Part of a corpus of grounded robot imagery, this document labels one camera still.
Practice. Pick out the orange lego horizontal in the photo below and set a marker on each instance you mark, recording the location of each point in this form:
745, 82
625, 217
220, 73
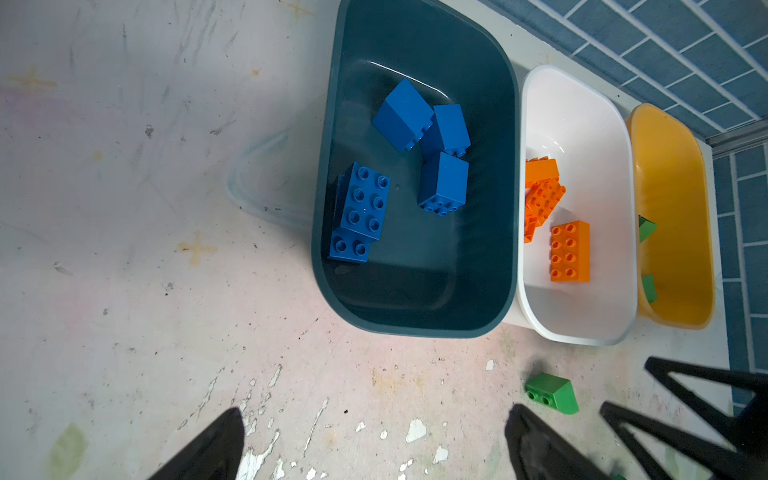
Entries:
540, 169

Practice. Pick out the dark teal plastic bin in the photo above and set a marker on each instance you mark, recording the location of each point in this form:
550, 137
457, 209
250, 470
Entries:
451, 276

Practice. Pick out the orange lego top small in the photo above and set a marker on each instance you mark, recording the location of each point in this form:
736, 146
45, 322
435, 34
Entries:
530, 226

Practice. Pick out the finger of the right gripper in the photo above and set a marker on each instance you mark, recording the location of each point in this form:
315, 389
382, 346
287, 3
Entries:
721, 462
688, 383

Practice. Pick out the green lego rounded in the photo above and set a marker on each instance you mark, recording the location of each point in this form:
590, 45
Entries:
552, 391

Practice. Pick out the green lego small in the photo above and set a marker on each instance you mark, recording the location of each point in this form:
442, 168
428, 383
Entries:
646, 228

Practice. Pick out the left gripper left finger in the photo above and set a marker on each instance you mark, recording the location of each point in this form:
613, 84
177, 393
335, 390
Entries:
214, 454

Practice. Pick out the yellow plastic bin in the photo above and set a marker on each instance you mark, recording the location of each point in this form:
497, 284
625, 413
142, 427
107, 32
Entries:
671, 190

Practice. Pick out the orange lego long top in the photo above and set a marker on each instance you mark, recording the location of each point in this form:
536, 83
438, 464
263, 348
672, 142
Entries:
570, 252

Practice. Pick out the blue lego with hole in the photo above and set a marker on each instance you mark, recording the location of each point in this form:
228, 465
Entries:
404, 117

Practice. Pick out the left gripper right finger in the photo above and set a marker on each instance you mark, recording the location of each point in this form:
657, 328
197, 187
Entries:
538, 452

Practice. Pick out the blue lego square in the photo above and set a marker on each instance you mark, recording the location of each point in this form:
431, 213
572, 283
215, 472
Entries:
447, 134

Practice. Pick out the long blue lego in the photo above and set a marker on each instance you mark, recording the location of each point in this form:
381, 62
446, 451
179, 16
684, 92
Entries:
359, 210

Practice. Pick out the white plastic bin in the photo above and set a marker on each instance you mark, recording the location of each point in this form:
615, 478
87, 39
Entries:
573, 124

